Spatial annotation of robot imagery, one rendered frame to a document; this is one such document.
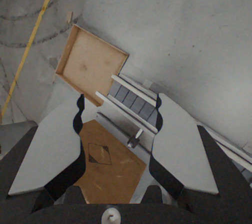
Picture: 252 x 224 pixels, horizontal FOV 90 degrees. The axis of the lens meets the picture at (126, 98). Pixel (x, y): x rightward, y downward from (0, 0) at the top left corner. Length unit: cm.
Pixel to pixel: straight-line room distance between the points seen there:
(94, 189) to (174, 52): 49
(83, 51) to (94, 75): 13
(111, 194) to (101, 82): 42
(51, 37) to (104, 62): 177
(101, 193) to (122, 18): 61
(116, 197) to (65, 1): 222
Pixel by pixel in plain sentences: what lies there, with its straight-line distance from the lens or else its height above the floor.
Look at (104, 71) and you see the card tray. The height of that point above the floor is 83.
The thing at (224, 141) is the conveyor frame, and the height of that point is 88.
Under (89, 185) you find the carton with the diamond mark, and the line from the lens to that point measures 40.
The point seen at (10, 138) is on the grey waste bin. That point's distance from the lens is 239.
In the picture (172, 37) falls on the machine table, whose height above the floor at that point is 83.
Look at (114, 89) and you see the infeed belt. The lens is 52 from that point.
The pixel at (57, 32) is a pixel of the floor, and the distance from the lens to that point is 224.
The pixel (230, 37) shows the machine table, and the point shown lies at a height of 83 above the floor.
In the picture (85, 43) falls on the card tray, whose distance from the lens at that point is 69.
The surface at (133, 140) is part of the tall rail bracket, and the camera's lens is 42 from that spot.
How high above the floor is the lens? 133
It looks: 66 degrees down
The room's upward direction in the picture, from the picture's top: 100 degrees counter-clockwise
